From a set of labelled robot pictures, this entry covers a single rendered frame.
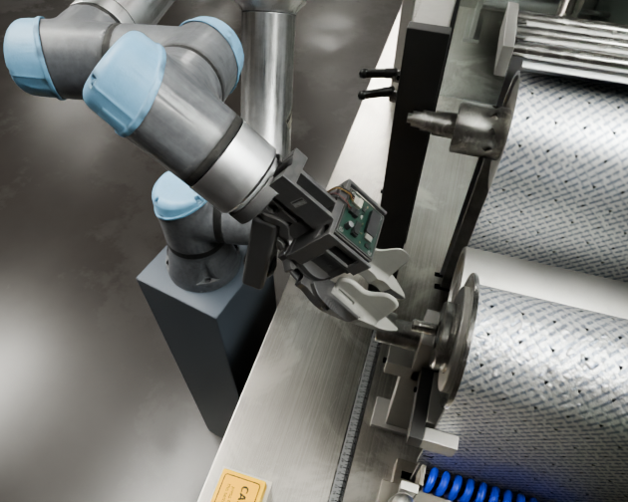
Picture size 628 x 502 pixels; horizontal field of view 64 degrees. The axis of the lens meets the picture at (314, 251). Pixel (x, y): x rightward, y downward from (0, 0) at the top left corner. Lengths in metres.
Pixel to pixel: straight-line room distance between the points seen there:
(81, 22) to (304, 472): 0.68
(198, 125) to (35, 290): 2.01
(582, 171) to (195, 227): 0.59
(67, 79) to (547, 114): 0.49
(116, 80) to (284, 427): 0.63
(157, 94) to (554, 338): 0.41
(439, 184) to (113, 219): 1.68
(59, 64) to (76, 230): 2.01
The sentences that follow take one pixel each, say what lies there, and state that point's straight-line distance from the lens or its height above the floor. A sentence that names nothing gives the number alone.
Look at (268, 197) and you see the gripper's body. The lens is 0.43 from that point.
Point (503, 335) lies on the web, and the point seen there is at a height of 1.31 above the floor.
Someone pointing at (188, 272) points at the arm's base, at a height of 0.95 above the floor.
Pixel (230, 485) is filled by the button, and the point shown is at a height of 0.92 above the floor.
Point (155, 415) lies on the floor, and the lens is 1.93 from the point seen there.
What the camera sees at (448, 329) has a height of 1.29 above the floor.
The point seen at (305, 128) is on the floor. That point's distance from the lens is 2.82.
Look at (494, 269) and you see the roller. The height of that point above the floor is 1.23.
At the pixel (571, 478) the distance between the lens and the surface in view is 0.69.
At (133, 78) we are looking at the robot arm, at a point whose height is 1.52.
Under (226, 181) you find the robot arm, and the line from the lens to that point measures 0.42.
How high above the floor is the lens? 1.73
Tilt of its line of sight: 51 degrees down
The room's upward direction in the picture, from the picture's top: straight up
